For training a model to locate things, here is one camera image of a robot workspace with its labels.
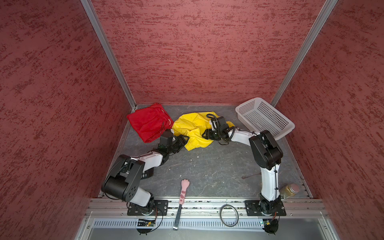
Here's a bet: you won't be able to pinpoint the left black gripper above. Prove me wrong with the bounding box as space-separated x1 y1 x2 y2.
167 134 190 154

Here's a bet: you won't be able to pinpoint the yellow shorts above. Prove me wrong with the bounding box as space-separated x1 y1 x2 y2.
172 112 219 151

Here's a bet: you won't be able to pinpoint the red shorts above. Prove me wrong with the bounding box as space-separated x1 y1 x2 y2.
127 103 174 143

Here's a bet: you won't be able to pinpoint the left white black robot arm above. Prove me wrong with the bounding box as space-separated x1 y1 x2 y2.
101 132 190 215

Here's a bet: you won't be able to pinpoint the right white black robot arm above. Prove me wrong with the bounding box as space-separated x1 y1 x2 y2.
202 127 283 216

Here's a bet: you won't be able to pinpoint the black calculator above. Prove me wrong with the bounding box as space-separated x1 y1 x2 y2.
141 168 154 180

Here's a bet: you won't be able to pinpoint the white plastic basket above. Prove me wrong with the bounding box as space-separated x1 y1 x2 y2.
235 98 295 141

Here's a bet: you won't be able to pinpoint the metal spoon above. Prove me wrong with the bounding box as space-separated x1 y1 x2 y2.
242 173 261 180

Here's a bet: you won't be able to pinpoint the small glass jar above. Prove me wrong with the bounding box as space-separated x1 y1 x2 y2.
280 184 300 199

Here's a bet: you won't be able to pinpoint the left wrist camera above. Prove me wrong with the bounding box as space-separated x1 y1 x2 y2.
158 129 174 152

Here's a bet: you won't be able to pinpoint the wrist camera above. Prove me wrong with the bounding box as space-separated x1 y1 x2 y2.
211 116 230 135
158 129 174 152

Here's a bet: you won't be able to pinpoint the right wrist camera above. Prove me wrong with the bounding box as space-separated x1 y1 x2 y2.
211 116 230 135

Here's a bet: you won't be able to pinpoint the pink cat-paw handled knife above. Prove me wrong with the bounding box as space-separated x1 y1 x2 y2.
173 179 190 231

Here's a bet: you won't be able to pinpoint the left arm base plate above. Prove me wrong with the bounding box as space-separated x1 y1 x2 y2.
127 200 169 216

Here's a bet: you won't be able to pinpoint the black rubber ring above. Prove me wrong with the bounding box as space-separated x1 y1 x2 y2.
219 203 240 228

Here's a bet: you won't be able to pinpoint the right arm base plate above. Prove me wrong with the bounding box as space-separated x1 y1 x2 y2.
245 200 287 217

